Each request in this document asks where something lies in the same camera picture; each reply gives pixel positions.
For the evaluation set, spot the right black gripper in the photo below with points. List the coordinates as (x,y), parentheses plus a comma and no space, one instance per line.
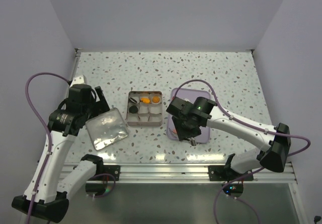
(182,133)

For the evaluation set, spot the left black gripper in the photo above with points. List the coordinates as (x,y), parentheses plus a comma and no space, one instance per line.
(100,106)

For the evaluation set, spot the metal tongs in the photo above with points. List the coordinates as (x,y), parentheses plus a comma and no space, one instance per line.
(192,141)

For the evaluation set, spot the black round cookie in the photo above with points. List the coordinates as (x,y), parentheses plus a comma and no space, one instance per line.
(133,109)

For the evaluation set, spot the lilac plastic tray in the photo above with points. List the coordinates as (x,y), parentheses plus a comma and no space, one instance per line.
(190,95)

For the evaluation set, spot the orange flower cookie top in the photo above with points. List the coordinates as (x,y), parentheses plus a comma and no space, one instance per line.
(145,100)

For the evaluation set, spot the orange swirl cookie top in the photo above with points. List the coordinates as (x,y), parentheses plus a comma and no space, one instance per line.
(155,99)

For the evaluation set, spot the black sandwich cookie top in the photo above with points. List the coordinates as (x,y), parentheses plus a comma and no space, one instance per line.
(132,100)

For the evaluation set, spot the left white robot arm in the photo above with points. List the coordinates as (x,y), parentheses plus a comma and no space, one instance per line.
(46,197)

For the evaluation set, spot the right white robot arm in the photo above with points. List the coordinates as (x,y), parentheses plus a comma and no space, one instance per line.
(271,143)

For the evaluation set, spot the silver tin lid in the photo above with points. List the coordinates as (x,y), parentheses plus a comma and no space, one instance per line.
(106,129)

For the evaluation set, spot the square cookie tin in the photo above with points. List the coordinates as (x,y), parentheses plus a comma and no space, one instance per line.
(149,115)

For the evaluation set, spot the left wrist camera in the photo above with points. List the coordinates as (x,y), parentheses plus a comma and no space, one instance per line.
(81,79)

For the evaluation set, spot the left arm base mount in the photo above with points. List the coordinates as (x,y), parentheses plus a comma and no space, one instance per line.
(103,184)

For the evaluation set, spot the aluminium rail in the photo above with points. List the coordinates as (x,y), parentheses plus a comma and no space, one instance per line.
(188,173)

